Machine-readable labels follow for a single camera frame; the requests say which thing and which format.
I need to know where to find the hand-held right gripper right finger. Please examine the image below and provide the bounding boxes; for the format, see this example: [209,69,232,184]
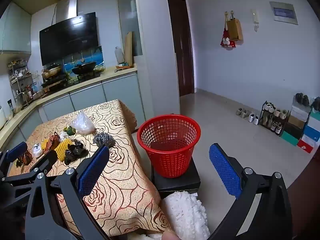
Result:
[207,143,293,240]

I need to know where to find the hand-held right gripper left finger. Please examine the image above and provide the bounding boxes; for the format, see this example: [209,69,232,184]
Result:
[25,144,118,240]

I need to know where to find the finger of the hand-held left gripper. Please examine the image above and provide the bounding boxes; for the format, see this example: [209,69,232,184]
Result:
[1,149,58,185]
[0,141,28,171]

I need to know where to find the dark brown wrapper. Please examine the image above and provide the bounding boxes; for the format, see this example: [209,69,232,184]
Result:
[15,151,33,167]

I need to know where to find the small white packet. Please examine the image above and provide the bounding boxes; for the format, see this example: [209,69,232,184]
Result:
[32,143,43,158]

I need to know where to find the yellow foam net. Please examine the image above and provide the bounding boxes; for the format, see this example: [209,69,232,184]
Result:
[41,139,75,161]

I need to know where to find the black plastic bag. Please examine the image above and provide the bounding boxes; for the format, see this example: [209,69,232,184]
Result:
[64,140,88,165]

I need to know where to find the steel wool scrubber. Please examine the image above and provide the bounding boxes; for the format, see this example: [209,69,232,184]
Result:
[93,133,115,147]

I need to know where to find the clear plastic bag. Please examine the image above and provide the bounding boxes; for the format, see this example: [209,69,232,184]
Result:
[70,111,96,134]

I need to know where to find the red plastic mesh basket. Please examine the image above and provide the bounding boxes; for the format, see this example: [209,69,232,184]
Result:
[137,114,202,179]

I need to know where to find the gold floral tablecloth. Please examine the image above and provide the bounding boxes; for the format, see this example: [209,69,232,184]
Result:
[7,99,173,238]

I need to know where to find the white rice cooker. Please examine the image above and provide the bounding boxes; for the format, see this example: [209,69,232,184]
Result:
[0,105,8,130]

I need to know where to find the black stool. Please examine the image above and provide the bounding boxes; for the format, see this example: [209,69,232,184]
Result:
[151,152,201,199]

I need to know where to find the white fleece clothing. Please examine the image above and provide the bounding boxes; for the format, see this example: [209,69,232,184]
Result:
[160,191,210,240]

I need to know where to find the black shoe rack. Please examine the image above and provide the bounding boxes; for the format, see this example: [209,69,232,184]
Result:
[259,101,290,136]

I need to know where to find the metal spice rack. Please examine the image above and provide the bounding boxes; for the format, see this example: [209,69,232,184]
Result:
[7,60,35,100]

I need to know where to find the grey kitchen base cabinets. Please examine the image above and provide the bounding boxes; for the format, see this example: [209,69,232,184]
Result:
[0,67,147,150]

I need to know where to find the black induction cooker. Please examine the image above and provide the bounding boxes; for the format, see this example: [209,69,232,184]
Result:
[41,77,68,88]

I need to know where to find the gold cooking pan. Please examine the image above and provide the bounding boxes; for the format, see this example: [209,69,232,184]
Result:
[41,64,63,80]

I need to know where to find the stack of shoe boxes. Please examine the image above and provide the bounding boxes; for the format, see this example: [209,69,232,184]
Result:
[280,96,320,154]

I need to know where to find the black gas stove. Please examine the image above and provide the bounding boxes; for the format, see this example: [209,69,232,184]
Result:
[75,71,101,82]

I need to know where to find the black wok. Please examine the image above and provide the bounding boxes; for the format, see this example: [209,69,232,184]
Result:
[72,61,97,75]

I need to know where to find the blue tile picture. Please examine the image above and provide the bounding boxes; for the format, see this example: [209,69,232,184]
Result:
[61,46,104,77]

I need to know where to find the clear plastic bottle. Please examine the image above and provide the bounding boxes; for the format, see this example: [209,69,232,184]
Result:
[114,46,125,65]

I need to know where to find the black range hood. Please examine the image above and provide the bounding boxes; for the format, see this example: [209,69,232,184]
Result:
[39,0,98,66]

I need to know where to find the grey upper cabinet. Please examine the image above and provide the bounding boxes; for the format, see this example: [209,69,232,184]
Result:
[0,1,32,54]

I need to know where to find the wooden cutting board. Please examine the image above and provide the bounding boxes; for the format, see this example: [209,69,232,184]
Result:
[124,31,133,67]

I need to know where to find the red hanging cloth bag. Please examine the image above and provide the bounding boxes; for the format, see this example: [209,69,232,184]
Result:
[220,26,237,48]

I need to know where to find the dark brown door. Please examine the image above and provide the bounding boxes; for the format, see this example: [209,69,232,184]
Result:
[167,0,195,97]

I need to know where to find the brown paper bag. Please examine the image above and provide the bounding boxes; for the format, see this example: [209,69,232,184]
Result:
[226,15,243,42]

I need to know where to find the white intercom handset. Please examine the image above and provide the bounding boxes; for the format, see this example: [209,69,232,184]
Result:
[251,9,260,32]

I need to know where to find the frosted glass panel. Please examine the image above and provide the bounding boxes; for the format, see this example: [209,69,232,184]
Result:
[117,0,143,57]

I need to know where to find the grey electrical panel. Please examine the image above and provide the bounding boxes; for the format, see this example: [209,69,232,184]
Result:
[269,1,299,25]

